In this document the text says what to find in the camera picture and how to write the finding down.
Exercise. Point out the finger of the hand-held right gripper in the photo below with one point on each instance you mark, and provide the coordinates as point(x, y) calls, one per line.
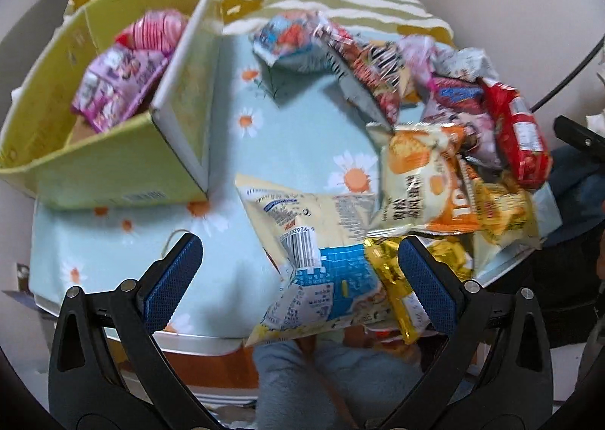
point(579, 134)

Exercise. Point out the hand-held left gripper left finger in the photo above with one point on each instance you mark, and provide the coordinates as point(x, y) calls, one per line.
point(172, 278)

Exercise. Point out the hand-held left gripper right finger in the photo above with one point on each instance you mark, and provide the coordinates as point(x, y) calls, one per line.
point(427, 281)

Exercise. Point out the gold foil snack packet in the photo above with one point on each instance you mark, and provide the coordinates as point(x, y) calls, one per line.
point(387, 269)

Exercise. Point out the cream orange bread packet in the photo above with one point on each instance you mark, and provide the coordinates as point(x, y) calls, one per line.
point(411, 174)

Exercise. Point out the green cardboard box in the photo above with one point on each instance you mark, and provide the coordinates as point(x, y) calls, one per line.
point(118, 165)

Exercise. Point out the cream blue snack packet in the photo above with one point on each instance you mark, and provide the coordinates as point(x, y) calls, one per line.
point(307, 222)

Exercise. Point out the orange snack packet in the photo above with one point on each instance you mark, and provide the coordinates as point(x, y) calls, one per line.
point(461, 217)

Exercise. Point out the yellow snack packet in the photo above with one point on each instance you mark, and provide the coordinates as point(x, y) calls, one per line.
point(505, 212)

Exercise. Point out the silver snack packet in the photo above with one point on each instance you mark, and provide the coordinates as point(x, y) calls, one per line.
point(463, 61)

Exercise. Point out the dark cloth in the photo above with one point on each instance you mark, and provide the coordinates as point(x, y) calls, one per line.
point(567, 278)

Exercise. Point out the person's light blue pants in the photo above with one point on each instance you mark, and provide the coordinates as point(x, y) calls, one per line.
point(293, 382)

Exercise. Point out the daisy print tablecloth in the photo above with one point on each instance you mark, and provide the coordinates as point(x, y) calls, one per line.
point(293, 137)

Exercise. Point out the purple snack packet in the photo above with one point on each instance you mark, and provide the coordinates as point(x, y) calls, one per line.
point(113, 80)

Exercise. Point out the brown striped snack packet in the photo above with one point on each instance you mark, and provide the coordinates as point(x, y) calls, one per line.
point(378, 66)

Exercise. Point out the pink striped snack packet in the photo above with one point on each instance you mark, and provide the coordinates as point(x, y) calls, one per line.
point(156, 28)

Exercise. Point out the striped flower blanket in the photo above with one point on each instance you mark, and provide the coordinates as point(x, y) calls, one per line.
point(354, 0)

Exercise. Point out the blue red snack packet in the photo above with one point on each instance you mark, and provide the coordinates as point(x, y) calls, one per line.
point(293, 40)

